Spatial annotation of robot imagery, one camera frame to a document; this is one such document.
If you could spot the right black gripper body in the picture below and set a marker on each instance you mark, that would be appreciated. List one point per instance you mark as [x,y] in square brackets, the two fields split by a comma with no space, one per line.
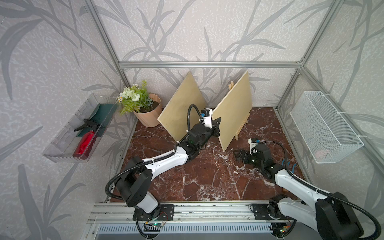
[252,159]

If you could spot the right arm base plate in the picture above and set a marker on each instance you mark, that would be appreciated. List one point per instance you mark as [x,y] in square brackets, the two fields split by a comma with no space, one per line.
[266,212]

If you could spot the wooden board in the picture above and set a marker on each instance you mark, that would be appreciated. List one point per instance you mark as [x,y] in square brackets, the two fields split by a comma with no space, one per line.
[174,116]
[233,108]

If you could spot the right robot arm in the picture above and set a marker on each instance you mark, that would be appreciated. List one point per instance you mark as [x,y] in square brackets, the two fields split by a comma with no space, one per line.
[329,214]

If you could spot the potted flower plant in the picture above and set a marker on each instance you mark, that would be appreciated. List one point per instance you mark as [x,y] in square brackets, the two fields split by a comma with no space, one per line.
[146,106]

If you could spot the clear plastic wall bin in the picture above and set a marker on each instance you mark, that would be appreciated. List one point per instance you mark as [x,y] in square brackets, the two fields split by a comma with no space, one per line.
[79,138]

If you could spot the wooden easel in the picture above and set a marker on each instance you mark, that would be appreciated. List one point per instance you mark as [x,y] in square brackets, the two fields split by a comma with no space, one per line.
[245,120]

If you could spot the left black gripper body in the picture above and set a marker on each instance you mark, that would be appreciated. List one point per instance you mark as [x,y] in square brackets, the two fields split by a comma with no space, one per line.
[207,134]

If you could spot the blue hand rake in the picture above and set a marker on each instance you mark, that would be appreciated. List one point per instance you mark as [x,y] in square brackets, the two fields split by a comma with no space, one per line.
[289,166]

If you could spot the pink item in basket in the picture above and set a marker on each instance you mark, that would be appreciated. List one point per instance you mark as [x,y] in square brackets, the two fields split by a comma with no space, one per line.
[321,154]

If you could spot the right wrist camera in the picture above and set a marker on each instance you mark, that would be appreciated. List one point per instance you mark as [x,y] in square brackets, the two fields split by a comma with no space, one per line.
[253,141]

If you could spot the aluminium cage frame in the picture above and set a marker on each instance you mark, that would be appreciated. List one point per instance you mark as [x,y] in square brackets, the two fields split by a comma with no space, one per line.
[333,8]

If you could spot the green trowel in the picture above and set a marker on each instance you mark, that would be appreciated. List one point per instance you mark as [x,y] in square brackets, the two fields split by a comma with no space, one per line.
[102,115]

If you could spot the white wire basket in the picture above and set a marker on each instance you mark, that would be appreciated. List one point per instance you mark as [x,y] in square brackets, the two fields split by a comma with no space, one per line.
[323,127]

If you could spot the aluminium front rail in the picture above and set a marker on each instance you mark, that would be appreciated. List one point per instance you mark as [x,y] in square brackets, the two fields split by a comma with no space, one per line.
[226,217]

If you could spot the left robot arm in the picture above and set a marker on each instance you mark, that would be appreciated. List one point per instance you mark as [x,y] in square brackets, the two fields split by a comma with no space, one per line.
[132,185]

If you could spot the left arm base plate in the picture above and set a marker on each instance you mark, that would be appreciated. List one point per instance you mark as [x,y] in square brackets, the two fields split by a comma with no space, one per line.
[164,212]

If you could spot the red spray bottle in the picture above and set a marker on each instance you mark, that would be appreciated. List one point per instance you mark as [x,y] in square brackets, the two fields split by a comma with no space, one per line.
[84,147]

